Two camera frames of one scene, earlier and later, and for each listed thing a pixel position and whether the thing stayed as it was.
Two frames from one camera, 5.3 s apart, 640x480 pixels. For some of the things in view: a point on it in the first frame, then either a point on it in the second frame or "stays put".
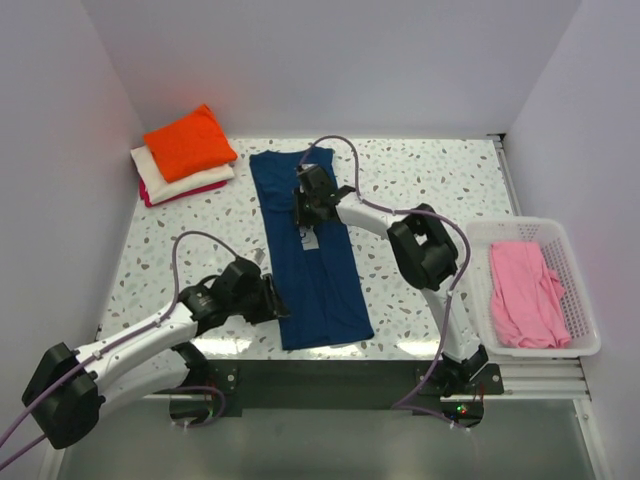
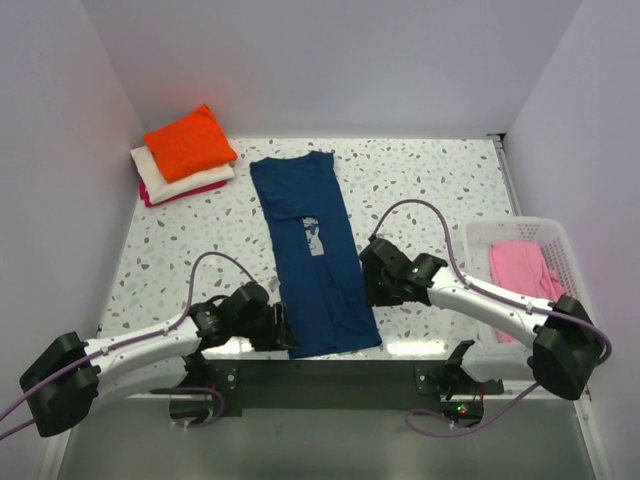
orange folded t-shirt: (191, 146) stays put
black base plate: (333, 387) stays put
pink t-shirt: (526, 298) stays put
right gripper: (301, 219) → (372, 296)
